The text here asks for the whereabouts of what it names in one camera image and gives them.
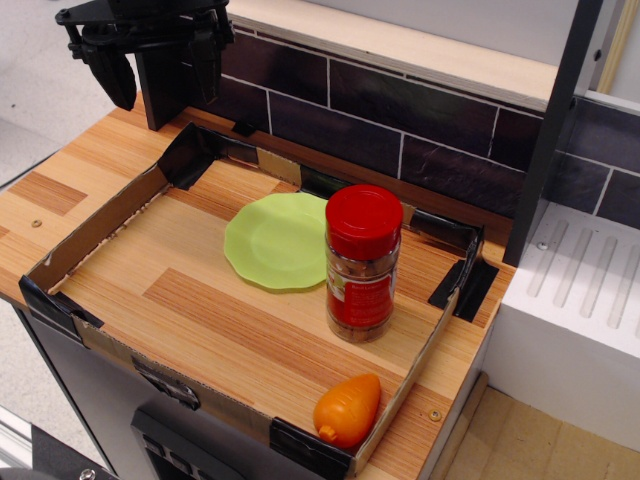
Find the dark left shelf post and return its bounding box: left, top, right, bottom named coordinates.
left=135, top=49, right=199, bottom=131

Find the orange toy carrot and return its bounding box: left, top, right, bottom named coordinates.
left=313, top=374, right=381, bottom=448

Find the white ribbed drainboard unit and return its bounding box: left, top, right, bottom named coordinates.
left=483, top=203, right=639, bottom=449

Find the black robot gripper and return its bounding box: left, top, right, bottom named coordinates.
left=55, top=0, right=234, bottom=111

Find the red-lidded basil spice bottle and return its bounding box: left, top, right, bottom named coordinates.
left=325, top=184, right=403, bottom=343

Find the taped cardboard fence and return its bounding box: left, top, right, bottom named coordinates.
left=19, top=124, right=512, bottom=479

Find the light green plastic plate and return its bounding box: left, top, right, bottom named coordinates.
left=224, top=192, right=327, bottom=290

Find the light wooden shelf board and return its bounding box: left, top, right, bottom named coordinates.
left=228, top=1, right=558, bottom=112

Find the dark shelf post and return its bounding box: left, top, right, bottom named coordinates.
left=503, top=1, right=603, bottom=267
left=135, top=49, right=199, bottom=131

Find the dark right shelf post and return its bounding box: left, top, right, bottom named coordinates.
left=503, top=1, right=603, bottom=267

